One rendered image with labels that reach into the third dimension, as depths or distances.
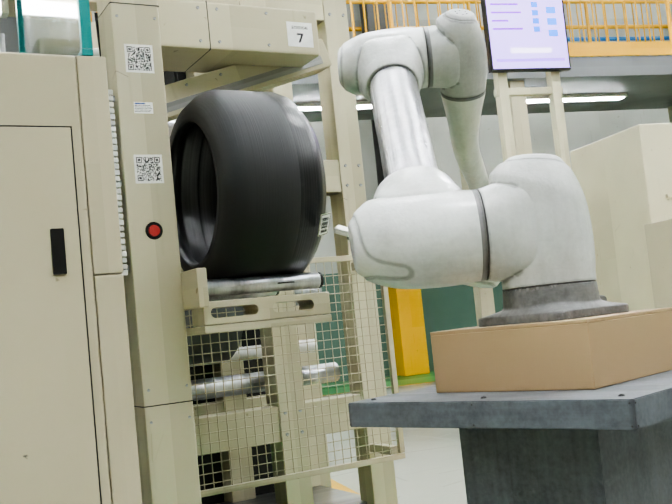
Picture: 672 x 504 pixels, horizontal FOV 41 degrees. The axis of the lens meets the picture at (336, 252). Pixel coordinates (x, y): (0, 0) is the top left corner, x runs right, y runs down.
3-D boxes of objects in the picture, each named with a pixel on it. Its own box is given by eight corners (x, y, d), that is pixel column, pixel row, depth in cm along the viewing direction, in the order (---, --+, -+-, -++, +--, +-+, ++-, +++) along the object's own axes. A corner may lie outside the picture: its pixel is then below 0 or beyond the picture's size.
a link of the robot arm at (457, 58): (482, 75, 209) (423, 81, 209) (481, -2, 199) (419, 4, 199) (492, 98, 198) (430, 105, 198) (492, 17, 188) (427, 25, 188)
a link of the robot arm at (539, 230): (610, 278, 143) (593, 140, 144) (495, 290, 143) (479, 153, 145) (585, 282, 159) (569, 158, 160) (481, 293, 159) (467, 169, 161)
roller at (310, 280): (196, 297, 232) (202, 297, 228) (195, 280, 232) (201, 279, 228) (317, 288, 249) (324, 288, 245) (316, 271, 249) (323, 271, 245)
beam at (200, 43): (135, 44, 262) (131, -7, 263) (112, 69, 284) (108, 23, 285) (322, 55, 291) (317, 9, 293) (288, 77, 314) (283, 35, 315)
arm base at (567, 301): (648, 309, 151) (643, 276, 151) (559, 320, 138) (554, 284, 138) (562, 316, 165) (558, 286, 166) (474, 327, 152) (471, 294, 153)
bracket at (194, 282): (199, 307, 223) (195, 267, 224) (151, 316, 258) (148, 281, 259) (212, 306, 225) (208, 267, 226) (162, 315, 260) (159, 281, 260)
